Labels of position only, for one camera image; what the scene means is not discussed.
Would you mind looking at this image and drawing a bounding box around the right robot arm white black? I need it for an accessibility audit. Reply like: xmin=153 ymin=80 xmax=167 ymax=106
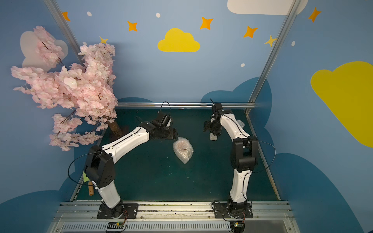
xmin=203 ymin=103 xmax=259 ymax=220

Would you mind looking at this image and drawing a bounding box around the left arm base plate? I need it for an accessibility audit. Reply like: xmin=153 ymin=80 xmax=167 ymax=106
xmin=97 ymin=202 xmax=139 ymax=219

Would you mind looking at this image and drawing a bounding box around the aluminium frame post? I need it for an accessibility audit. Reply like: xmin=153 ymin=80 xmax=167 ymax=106
xmin=245 ymin=0 xmax=302 ymax=117
xmin=43 ymin=0 xmax=84 ymax=64

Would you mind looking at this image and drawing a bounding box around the aluminium frame left post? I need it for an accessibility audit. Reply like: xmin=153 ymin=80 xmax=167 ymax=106
xmin=43 ymin=0 xmax=84 ymax=64

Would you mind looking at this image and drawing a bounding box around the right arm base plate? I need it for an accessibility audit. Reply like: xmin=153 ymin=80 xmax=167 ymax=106
xmin=212 ymin=202 xmax=253 ymax=219

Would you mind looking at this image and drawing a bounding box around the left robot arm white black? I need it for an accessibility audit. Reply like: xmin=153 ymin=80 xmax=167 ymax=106
xmin=67 ymin=110 xmax=178 ymax=219

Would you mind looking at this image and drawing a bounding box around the left circuit board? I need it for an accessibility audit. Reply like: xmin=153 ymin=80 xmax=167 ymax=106
xmin=105 ymin=222 xmax=124 ymax=233

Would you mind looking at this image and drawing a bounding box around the pink cherry blossom tree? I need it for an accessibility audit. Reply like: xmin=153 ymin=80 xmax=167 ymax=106
xmin=11 ymin=40 xmax=118 ymax=151

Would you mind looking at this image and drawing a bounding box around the aluminium rail front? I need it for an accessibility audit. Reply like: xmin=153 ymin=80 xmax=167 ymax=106
xmin=47 ymin=201 xmax=300 ymax=233

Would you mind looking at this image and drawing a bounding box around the clear bubble wrap sheet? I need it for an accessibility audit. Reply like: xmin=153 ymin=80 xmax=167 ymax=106
xmin=173 ymin=137 xmax=194 ymax=164

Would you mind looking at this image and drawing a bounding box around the aluminium frame right post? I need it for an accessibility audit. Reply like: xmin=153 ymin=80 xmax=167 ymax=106
xmin=245 ymin=0 xmax=302 ymax=117

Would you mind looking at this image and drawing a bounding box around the right circuit board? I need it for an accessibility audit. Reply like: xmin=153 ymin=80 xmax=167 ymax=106
xmin=230 ymin=221 xmax=245 ymax=233

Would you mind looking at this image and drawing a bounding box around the small metal tin can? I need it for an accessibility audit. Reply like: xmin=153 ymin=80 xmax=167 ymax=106
xmin=237 ymin=120 xmax=245 ymax=128

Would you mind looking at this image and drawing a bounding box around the circuit board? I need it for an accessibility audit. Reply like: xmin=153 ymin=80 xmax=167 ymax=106
xmin=230 ymin=221 xmax=245 ymax=233
xmin=105 ymin=222 xmax=124 ymax=233

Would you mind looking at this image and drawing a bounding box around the aluminium frame back bar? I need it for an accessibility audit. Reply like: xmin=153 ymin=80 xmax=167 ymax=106
xmin=117 ymin=102 xmax=255 ymax=109

